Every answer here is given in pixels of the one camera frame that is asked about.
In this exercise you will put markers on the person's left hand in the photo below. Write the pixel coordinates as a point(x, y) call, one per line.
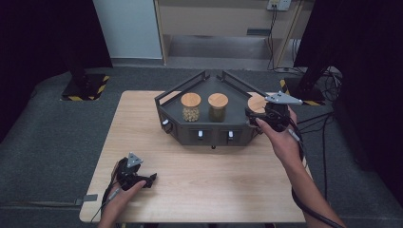
point(117, 205)

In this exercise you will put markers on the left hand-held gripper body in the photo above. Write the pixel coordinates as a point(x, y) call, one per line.
point(126, 175)

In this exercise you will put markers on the white wall socket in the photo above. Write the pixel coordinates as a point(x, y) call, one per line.
point(278, 4)

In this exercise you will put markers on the glass jar with brown contents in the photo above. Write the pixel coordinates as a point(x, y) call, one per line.
point(257, 103)

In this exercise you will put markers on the person's right hand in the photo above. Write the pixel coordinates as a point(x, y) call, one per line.
point(286, 145)

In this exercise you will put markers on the white panel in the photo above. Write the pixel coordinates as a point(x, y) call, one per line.
point(130, 28)

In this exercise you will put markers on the glass jar with green contents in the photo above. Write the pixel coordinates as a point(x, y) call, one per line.
point(218, 100)

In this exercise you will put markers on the glass jar with pale beans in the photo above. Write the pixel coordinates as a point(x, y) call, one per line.
point(190, 99)

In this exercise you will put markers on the black stand with striped base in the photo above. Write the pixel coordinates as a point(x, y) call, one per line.
point(84, 87)
point(309, 90)

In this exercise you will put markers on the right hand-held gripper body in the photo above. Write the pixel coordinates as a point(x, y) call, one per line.
point(278, 117)

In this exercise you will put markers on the grey table bracket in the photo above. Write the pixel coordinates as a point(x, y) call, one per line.
point(86, 199)

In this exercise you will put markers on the black corner shelf rack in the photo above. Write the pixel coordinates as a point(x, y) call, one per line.
point(202, 129)

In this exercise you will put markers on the black curtain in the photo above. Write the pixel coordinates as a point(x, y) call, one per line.
point(370, 63)
point(38, 38)

